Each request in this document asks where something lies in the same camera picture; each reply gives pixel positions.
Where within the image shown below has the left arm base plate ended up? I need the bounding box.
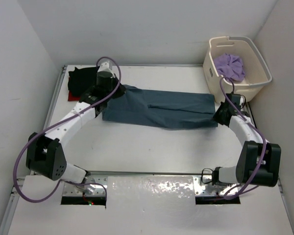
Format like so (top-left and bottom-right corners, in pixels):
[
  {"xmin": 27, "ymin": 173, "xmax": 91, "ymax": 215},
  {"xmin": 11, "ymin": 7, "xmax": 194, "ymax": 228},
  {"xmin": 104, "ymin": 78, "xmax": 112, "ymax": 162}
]
[{"xmin": 62, "ymin": 175, "xmax": 108, "ymax": 197}]

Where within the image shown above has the purple t-shirt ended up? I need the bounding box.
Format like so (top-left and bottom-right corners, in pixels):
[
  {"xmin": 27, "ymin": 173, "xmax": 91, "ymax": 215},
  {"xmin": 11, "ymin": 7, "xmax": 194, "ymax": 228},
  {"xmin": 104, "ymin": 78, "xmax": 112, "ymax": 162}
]
[{"xmin": 213, "ymin": 53, "xmax": 245, "ymax": 82}]

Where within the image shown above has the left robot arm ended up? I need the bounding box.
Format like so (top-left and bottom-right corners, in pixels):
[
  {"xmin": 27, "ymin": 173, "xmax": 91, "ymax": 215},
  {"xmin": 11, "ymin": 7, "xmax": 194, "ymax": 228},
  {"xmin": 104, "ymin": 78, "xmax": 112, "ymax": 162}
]
[{"xmin": 25, "ymin": 69, "xmax": 124, "ymax": 184}]

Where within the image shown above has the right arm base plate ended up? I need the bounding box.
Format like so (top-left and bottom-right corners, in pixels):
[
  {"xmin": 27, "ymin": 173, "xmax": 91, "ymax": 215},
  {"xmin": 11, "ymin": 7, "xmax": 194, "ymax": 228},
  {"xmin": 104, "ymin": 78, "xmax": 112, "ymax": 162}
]
[{"xmin": 193, "ymin": 175, "xmax": 240, "ymax": 197}]

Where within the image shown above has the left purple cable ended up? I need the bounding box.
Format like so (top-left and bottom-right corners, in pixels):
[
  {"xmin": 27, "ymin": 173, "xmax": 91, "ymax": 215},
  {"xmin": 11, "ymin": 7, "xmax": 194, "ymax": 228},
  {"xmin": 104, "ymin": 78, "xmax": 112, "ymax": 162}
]
[{"xmin": 12, "ymin": 56, "xmax": 121, "ymax": 203}]

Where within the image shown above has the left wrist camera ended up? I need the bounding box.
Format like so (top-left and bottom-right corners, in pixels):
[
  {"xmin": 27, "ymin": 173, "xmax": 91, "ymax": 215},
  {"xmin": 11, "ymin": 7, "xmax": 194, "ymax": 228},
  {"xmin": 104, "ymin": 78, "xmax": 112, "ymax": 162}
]
[{"xmin": 98, "ymin": 61, "xmax": 113, "ymax": 74}]

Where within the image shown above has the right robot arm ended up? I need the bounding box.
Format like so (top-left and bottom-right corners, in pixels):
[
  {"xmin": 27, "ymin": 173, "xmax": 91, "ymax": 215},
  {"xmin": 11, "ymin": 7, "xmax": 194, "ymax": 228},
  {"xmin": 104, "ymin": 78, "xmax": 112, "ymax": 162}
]
[{"xmin": 212, "ymin": 94, "xmax": 281, "ymax": 187}]

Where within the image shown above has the black t-shirt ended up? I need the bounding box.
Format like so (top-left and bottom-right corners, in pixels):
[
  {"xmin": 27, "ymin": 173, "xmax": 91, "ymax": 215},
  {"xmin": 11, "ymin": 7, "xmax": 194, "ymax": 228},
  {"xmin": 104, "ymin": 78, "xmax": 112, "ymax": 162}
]
[{"xmin": 68, "ymin": 67, "xmax": 98, "ymax": 97}]

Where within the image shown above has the blue-grey t-shirt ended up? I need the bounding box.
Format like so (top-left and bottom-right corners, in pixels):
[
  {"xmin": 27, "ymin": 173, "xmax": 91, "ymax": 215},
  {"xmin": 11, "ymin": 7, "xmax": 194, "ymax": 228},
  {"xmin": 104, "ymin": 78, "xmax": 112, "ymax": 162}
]
[{"xmin": 102, "ymin": 85, "xmax": 218, "ymax": 130}]

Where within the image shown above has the red t-shirt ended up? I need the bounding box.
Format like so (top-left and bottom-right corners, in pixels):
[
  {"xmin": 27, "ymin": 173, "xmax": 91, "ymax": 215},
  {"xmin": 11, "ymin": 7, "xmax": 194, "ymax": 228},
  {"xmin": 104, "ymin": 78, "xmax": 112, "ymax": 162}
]
[{"xmin": 68, "ymin": 91, "xmax": 81, "ymax": 102}]

